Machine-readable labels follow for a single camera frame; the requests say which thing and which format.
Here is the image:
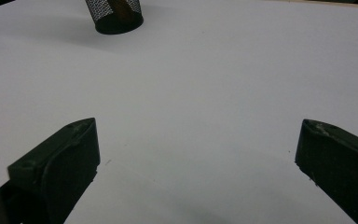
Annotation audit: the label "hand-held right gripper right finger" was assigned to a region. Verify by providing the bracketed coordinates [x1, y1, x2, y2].
[294, 119, 358, 224]

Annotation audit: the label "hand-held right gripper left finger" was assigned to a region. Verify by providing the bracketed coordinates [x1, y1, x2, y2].
[0, 117, 102, 224]

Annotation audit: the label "black mesh cup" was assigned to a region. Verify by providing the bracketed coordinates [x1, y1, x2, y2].
[84, 0, 145, 35]

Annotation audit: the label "white table sheet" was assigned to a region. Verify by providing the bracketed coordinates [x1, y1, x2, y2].
[0, 0, 358, 224]

